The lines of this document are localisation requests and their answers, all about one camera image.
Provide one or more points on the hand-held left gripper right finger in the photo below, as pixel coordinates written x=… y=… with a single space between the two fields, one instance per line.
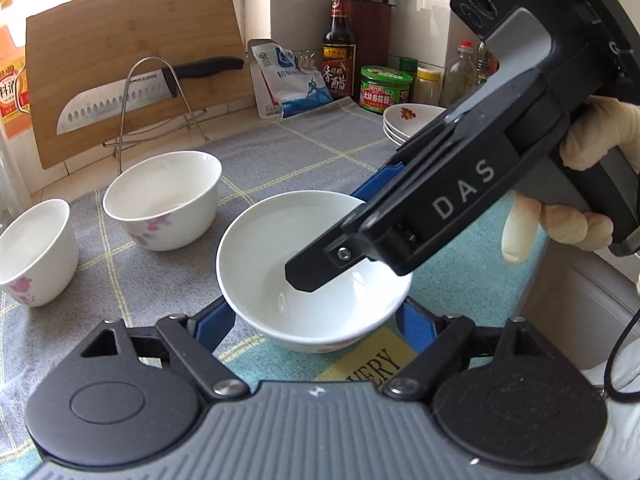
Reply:
x=417 y=325

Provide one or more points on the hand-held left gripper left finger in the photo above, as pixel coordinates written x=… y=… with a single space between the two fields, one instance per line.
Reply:
x=212 y=325

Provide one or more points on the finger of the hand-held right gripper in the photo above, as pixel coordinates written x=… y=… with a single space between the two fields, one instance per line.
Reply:
x=385 y=175
x=320 y=267

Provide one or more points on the person's right hand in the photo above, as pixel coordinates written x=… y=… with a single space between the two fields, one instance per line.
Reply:
x=600 y=130

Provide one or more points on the grey and teal checked towel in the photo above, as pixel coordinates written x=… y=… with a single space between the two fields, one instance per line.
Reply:
x=150 y=280

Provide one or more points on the green lid sauce jar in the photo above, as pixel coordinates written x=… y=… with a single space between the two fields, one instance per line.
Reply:
x=385 y=92

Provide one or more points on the glass oil bottle red cap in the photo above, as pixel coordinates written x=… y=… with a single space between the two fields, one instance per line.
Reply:
x=459 y=77

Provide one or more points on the yellow lid spice jar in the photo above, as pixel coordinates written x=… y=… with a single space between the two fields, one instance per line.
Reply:
x=429 y=87

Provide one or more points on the small dark green lid jar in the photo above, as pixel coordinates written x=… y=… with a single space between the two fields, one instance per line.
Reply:
x=408 y=65

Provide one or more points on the dark vinegar bottle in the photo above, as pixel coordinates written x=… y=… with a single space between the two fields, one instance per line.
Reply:
x=340 y=70

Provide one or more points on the white and blue salt bag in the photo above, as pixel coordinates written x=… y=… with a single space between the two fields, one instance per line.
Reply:
x=290 y=85

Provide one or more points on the white bowl pink flowers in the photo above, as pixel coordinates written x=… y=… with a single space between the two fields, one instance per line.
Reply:
x=170 y=200
x=35 y=260

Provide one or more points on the dark wooden knife block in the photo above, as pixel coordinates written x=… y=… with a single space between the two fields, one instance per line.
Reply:
x=372 y=40

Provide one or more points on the white appliance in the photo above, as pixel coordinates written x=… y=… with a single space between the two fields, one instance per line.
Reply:
x=565 y=310

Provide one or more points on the person's white clothing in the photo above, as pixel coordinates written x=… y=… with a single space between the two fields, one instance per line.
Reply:
x=622 y=435

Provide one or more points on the tall clear plastic roll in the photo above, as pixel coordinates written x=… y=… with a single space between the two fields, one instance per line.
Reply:
x=10 y=180

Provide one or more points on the bamboo cutting board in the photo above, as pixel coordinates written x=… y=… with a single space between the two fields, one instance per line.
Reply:
x=125 y=25

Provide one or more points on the yellow cooking wine carton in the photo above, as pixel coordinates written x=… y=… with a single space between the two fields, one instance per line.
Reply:
x=12 y=90

